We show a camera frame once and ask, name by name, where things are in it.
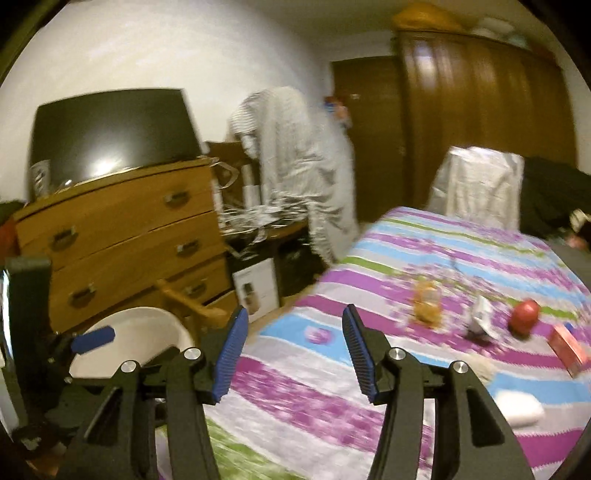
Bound brown wooden wardrobe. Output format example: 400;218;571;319
392;30;580;210

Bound wooden chair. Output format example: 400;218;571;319
203;140;252;217

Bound striped grey cloth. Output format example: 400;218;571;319
228;87;361;268

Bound white plastic basin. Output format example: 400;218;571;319
68;306;195;380

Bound red cardboard box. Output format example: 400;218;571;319
547;323;591;379

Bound gold foil wrapper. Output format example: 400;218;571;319
412;275;446;329

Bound tangle of white cables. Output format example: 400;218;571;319
212;157;319;250

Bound silver foil wrapper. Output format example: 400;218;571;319
463;295;497;342

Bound grey blanket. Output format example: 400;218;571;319
549;242;591;296

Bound black television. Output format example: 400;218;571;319
28;88;204;204

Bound clear glass jar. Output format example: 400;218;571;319
28;159;51;199

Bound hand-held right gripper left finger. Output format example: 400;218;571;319
55;306;250;480

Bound wooden dresser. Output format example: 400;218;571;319
13;157;241;333

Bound black clothes pile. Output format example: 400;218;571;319
519;157;591;241

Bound colourful hanging bags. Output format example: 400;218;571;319
323;95;354;130

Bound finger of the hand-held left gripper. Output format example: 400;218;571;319
71;326;117;357

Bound dark wooden door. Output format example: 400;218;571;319
330;56;409;224

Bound white printed carton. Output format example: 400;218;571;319
232;257;281;324

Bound red apple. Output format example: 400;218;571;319
508;299;541;340

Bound white cloth over chair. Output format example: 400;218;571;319
427;145;525;229

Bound white plastic tube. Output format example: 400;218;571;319
494;389;544;428

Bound white bags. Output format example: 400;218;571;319
471;16;529;47

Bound small wooden stool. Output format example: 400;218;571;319
154;277;241;330

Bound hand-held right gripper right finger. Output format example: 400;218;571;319
342;304;525;480

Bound orange bag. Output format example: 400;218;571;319
392;2;462;33

